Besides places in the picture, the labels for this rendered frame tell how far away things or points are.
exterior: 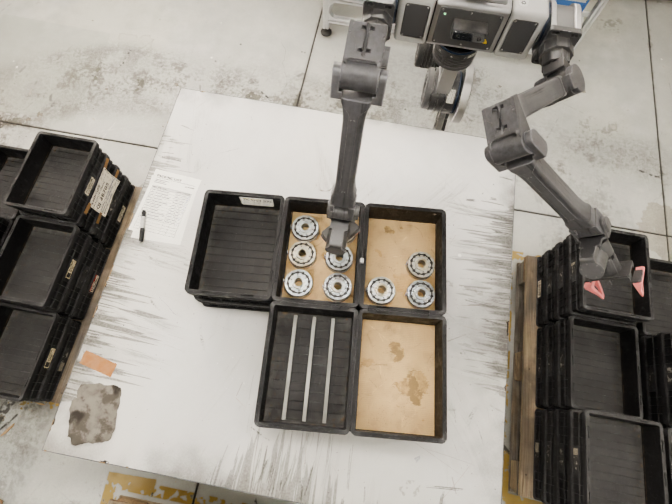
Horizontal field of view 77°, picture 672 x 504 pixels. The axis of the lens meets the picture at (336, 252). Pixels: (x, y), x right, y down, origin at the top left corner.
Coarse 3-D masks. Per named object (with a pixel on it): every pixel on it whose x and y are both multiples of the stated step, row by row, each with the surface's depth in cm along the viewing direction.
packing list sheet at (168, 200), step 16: (160, 176) 186; (176, 176) 186; (160, 192) 183; (176, 192) 183; (192, 192) 184; (144, 208) 181; (160, 208) 181; (176, 208) 181; (160, 224) 178; (176, 224) 178; (160, 240) 176; (176, 240) 176
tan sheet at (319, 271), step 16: (320, 224) 166; (320, 240) 163; (288, 256) 161; (320, 256) 161; (288, 272) 159; (320, 272) 159; (352, 272) 159; (320, 288) 157; (336, 288) 157; (352, 288) 157
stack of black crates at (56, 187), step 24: (48, 144) 211; (72, 144) 209; (96, 144) 203; (24, 168) 199; (48, 168) 210; (72, 168) 210; (96, 168) 208; (24, 192) 202; (48, 192) 206; (72, 192) 194; (120, 192) 231; (48, 216) 201; (72, 216) 197; (96, 216) 214; (120, 216) 236; (96, 240) 222
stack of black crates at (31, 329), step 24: (0, 312) 200; (24, 312) 208; (48, 312) 197; (0, 336) 203; (24, 336) 204; (48, 336) 194; (72, 336) 213; (0, 360) 200; (24, 360) 200; (48, 360) 198; (0, 384) 196; (24, 384) 196; (48, 384) 202
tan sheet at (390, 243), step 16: (384, 224) 166; (400, 224) 166; (416, 224) 166; (432, 224) 167; (368, 240) 164; (384, 240) 164; (400, 240) 164; (416, 240) 164; (432, 240) 164; (368, 256) 162; (384, 256) 162; (400, 256) 162; (432, 256) 162; (368, 272) 159; (384, 272) 160; (400, 272) 160; (400, 288) 158; (368, 304) 155; (400, 304) 155; (432, 304) 156
